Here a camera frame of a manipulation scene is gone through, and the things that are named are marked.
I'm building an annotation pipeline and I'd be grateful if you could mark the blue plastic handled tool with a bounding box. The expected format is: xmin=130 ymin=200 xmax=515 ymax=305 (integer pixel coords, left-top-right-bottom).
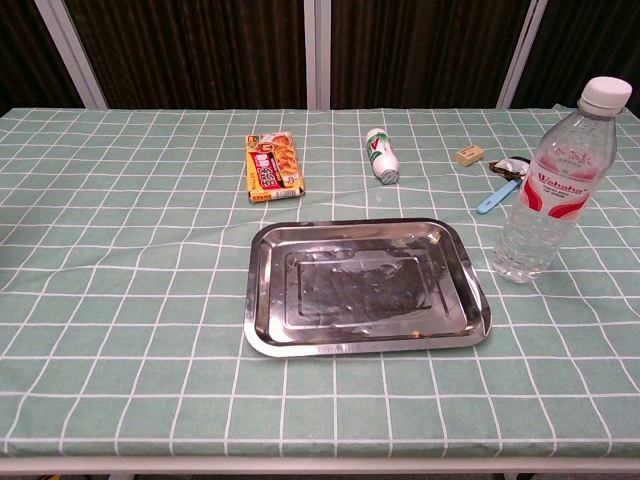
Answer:
xmin=475 ymin=178 xmax=524 ymax=216

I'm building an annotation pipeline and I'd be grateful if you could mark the dark brown curtain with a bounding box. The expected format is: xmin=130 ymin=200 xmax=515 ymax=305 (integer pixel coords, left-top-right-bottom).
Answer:
xmin=64 ymin=0 xmax=307 ymax=110
xmin=510 ymin=0 xmax=640 ymax=109
xmin=329 ymin=0 xmax=527 ymax=110
xmin=0 ymin=0 xmax=85 ymax=116

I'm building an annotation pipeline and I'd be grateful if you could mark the small white green bottle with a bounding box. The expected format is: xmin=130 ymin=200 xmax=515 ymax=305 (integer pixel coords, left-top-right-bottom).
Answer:
xmin=365 ymin=128 xmax=400 ymax=186

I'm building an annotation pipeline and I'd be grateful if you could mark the brown white snack wrapper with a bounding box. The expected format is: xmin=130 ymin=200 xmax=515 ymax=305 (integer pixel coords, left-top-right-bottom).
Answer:
xmin=488 ymin=156 xmax=532 ymax=182

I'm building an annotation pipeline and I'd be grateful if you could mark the white table frame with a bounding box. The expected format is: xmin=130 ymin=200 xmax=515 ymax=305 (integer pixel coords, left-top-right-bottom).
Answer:
xmin=0 ymin=455 xmax=640 ymax=480

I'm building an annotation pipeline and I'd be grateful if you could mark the clear plastic bottle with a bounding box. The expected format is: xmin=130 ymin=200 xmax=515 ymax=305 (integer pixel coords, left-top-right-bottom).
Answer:
xmin=490 ymin=76 xmax=634 ymax=285

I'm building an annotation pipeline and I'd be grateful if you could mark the stainless steel tray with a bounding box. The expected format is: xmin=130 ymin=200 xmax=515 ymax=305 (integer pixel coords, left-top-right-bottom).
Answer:
xmin=243 ymin=217 xmax=494 ymax=359

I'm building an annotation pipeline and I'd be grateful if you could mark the green checked tablecloth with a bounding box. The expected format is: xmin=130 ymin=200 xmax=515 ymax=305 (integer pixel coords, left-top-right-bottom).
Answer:
xmin=0 ymin=107 xmax=640 ymax=459

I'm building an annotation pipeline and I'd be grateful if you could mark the yellow food box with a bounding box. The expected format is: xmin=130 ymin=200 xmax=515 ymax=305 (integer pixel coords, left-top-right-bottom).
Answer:
xmin=244 ymin=132 xmax=307 ymax=204

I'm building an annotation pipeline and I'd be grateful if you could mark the white frame post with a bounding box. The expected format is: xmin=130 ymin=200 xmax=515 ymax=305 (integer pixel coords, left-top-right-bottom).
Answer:
xmin=496 ymin=0 xmax=549 ymax=109
xmin=33 ymin=0 xmax=109 ymax=110
xmin=303 ymin=0 xmax=332 ymax=110

